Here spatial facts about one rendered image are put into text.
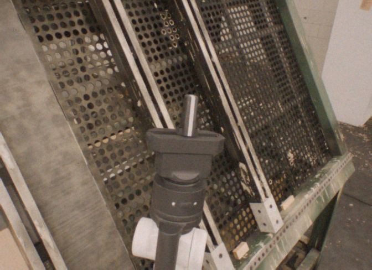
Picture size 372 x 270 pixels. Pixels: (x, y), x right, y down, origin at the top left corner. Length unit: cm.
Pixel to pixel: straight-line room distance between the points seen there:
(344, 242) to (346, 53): 220
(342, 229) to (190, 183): 232
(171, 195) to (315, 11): 528
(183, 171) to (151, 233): 12
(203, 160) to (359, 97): 372
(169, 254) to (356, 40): 369
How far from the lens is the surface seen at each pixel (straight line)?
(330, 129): 179
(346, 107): 423
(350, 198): 307
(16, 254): 84
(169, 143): 46
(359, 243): 272
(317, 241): 232
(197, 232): 56
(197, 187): 50
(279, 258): 134
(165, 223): 51
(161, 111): 95
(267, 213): 124
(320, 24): 564
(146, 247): 56
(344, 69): 411
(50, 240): 80
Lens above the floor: 184
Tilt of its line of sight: 30 degrees down
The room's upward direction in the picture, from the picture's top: straight up
